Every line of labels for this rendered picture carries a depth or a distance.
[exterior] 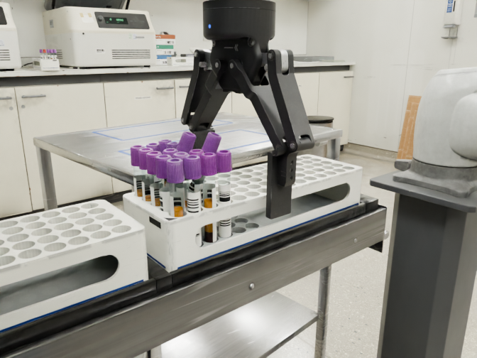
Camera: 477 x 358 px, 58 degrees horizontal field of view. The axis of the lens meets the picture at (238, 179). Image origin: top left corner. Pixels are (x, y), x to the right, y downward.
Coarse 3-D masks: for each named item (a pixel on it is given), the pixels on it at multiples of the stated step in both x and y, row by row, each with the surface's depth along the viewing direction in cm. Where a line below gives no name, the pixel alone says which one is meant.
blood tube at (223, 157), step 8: (216, 152) 41; (224, 152) 42; (216, 160) 41; (224, 160) 41; (216, 168) 42; (224, 168) 41; (224, 176) 42; (224, 184) 42; (224, 192) 42; (224, 200) 43; (224, 224) 44; (224, 232) 44
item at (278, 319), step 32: (128, 128) 110; (160, 128) 110; (224, 128) 110; (256, 128) 110; (320, 128) 110; (96, 160) 78; (128, 160) 78; (320, 288) 121; (224, 320) 121; (256, 320) 121; (288, 320) 121; (320, 320) 123; (160, 352) 80; (192, 352) 108; (224, 352) 108; (256, 352) 108; (320, 352) 126
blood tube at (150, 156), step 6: (150, 156) 40; (150, 162) 40; (150, 168) 41; (150, 174) 41; (150, 180) 41; (156, 180) 41; (150, 186) 42; (156, 186) 41; (150, 192) 42; (156, 192) 42; (156, 198) 42; (156, 204) 42
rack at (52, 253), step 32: (0, 224) 38; (32, 224) 38; (64, 224) 38; (96, 224) 38; (128, 224) 38; (0, 256) 32; (32, 256) 33; (64, 256) 33; (96, 256) 35; (128, 256) 36; (0, 288) 38; (32, 288) 38; (64, 288) 38; (96, 288) 35; (0, 320) 31
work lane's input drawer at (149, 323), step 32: (320, 224) 52; (352, 224) 54; (384, 224) 59; (224, 256) 43; (256, 256) 45; (288, 256) 47; (320, 256) 51; (128, 288) 37; (160, 288) 39; (192, 288) 40; (224, 288) 42; (256, 288) 45; (64, 320) 33; (96, 320) 34; (128, 320) 36; (160, 320) 38; (192, 320) 40; (0, 352) 31; (32, 352) 31; (64, 352) 33; (96, 352) 35; (128, 352) 37
